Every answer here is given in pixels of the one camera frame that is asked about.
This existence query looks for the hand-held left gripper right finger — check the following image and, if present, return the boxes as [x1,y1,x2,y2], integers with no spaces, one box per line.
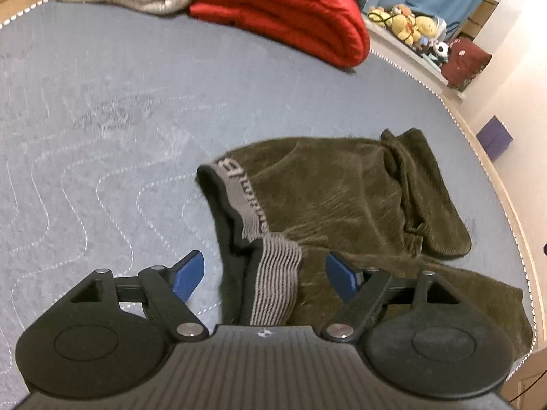
[322,251,462,343]

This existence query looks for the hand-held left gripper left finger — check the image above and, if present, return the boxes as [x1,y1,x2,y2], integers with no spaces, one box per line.
[68,250,210,343]

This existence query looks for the olive corduroy pants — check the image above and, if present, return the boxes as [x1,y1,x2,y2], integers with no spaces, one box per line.
[197,128,534,361]

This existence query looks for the grey quilted mattress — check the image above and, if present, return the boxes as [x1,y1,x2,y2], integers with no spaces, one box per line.
[0,0,539,410]

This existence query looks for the purple foam block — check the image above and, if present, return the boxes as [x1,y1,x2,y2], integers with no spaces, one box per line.
[476,115,513,162]

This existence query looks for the white window sill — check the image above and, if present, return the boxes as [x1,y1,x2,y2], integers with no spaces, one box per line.
[363,11,466,103]

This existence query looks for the panda plush toy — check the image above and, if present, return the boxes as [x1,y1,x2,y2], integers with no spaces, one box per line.
[427,40,451,64]

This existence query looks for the dark red cushion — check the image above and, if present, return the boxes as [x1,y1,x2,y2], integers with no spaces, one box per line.
[440,38,492,90]

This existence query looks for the yellow plush toy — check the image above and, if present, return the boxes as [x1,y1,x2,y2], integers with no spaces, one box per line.
[370,3,441,45]

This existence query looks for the red puffy quilt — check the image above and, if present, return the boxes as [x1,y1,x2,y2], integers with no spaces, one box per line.
[189,0,371,68]

